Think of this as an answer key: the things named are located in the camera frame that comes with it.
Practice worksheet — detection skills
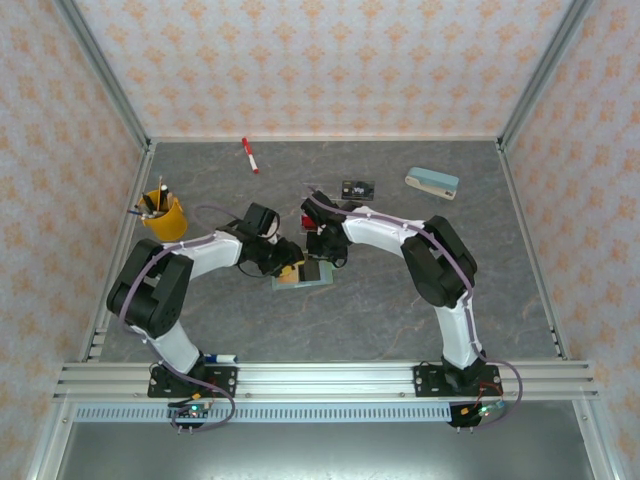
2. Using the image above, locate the aluminium side rail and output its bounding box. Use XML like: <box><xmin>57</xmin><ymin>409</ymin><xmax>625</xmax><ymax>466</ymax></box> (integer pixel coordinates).
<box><xmin>78</xmin><ymin>142</ymin><xmax>157</xmax><ymax>362</ymax></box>
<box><xmin>496</xmin><ymin>141</ymin><xmax>572</xmax><ymax>362</ymax></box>

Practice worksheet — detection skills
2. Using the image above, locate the left controller board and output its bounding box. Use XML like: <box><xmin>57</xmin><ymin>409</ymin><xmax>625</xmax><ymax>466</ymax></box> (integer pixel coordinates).
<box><xmin>167</xmin><ymin>398</ymin><xmax>217</xmax><ymax>432</ymax></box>

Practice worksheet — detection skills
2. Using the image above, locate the yellow pen cup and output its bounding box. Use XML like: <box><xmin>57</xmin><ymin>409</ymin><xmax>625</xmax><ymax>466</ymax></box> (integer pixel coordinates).
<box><xmin>138</xmin><ymin>192</ymin><xmax>190</xmax><ymax>243</ymax></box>

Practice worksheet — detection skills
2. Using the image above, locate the slotted cable tray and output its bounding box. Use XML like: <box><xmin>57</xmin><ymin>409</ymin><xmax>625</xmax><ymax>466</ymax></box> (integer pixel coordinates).
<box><xmin>74</xmin><ymin>405</ymin><xmax>507</xmax><ymax>424</ymax></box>

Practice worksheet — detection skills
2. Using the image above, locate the grey metal panel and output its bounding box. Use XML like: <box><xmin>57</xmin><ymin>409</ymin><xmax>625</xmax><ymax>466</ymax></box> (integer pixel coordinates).
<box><xmin>57</xmin><ymin>422</ymin><xmax>589</xmax><ymax>480</ymax></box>

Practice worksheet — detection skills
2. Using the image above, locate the controller board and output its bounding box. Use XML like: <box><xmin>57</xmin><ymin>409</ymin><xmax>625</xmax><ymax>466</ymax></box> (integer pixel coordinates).
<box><xmin>451</xmin><ymin>398</ymin><xmax>507</xmax><ymax>431</ymax></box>
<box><xmin>167</xmin><ymin>398</ymin><xmax>217</xmax><ymax>432</ymax></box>

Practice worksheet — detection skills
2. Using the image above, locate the clear plastic tray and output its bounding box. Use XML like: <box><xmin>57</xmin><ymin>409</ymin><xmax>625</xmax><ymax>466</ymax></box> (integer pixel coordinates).
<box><xmin>271</xmin><ymin>258</ymin><xmax>334</xmax><ymax>292</ymax></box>

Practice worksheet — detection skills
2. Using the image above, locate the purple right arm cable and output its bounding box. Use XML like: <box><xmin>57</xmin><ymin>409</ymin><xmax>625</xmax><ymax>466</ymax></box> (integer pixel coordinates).
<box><xmin>307</xmin><ymin>187</ymin><xmax>527</xmax><ymax>431</ymax></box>

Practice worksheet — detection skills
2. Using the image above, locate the red whiteboard marker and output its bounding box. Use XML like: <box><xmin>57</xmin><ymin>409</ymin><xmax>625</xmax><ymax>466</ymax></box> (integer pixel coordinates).
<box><xmin>241</xmin><ymin>137</ymin><xmax>261</xmax><ymax>175</ymax></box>

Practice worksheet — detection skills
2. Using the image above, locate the mint green stapler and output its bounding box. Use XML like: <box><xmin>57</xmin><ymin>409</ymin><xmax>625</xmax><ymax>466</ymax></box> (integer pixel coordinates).
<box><xmin>404</xmin><ymin>166</ymin><xmax>461</xmax><ymax>202</ymax></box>

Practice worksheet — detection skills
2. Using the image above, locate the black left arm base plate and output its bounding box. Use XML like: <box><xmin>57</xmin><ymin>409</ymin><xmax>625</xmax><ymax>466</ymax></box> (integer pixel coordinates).
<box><xmin>147</xmin><ymin>364</ymin><xmax>240</xmax><ymax>400</ymax></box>

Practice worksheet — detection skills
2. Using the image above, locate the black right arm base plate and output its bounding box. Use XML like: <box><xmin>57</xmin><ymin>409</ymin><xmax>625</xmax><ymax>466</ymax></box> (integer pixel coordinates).
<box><xmin>413</xmin><ymin>364</ymin><xmax>502</xmax><ymax>400</ymax></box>

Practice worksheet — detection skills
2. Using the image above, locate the aluminium frame post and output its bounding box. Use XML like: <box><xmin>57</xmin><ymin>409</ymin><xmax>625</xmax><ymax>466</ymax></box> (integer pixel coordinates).
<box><xmin>498</xmin><ymin>0</ymin><xmax>592</xmax><ymax>151</ymax></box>
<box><xmin>53</xmin><ymin>0</ymin><xmax>152</xmax><ymax>151</ymax></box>

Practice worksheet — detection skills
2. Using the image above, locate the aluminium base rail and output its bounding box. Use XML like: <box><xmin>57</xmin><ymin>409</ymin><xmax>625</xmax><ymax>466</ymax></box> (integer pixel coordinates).
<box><xmin>52</xmin><ymin>360</ymin><xmax>600</xmax><ymax>402</ymax></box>

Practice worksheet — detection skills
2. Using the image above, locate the right controller board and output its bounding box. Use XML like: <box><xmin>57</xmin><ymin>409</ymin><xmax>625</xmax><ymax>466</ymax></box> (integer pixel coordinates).
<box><xmin>451</xmin><ymin>398</ymin><xmax>507</xmax><ymax>431</ymax></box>

